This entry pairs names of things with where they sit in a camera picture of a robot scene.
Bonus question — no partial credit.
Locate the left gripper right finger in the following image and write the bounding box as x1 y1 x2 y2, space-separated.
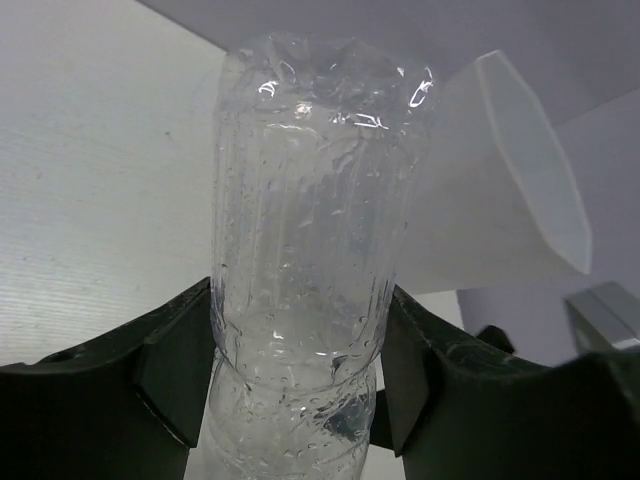
372 289 639 479

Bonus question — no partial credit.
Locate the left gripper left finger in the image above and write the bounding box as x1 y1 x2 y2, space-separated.
1 278 215 479

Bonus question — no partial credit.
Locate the clear unlabelled plastic bottle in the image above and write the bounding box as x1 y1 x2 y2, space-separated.
202 32 437 479

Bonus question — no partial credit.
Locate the white octagonal plastic bin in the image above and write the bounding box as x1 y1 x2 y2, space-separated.
397 51 593 294

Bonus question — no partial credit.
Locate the aluminium right side rail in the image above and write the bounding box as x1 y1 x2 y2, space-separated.
564 282 639 355

